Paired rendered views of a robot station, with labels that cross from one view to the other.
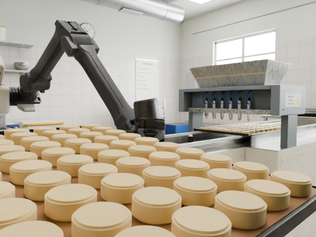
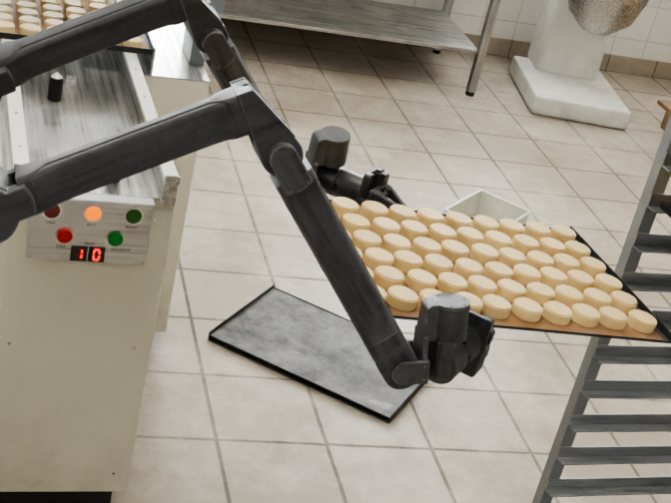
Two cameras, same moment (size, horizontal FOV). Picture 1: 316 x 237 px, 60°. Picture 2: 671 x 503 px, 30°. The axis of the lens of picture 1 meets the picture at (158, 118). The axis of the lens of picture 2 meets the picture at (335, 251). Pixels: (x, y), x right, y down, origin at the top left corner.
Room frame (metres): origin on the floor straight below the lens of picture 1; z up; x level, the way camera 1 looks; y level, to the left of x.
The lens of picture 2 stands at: (-0.01, 2.05, 1.94)
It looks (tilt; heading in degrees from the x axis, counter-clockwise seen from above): 26 degrees down; 290
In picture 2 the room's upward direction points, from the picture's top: 13 degrees clockwise
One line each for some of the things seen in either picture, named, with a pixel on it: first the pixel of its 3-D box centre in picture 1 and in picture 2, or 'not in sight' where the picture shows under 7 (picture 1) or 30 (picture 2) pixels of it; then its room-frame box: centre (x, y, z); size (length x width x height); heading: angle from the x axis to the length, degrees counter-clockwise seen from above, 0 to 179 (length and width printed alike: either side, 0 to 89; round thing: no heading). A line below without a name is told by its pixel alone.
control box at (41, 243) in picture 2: not in sight; (89, 228); (1.20, 0.15, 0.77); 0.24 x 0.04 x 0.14; 41
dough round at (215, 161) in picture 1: (216, 162); (510, 229); (0.44, -0.09, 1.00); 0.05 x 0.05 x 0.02
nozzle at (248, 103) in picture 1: (248, 105); not in sight; (1.58, -0.52, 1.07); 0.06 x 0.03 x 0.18; 131
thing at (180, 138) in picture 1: (226, 131); (2, 8); (1.96, -0.49, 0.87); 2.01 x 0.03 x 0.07; 131
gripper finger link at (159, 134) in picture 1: (149, 145); (387, 210); (0.65, 0.02, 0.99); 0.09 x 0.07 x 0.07; 178
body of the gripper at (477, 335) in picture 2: not in sight; (459, 345); (0.35, 0.41, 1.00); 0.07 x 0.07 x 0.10; 88
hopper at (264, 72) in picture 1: (236, 76); not in sight; (1.77, -0.51, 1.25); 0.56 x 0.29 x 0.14; 41
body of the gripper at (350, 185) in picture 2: (151, 136); (355, 190); (0.72, 0.02, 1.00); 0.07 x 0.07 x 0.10; 88
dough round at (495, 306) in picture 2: not in sight; (495, 306); (0.35, 0.25, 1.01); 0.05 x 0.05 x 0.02
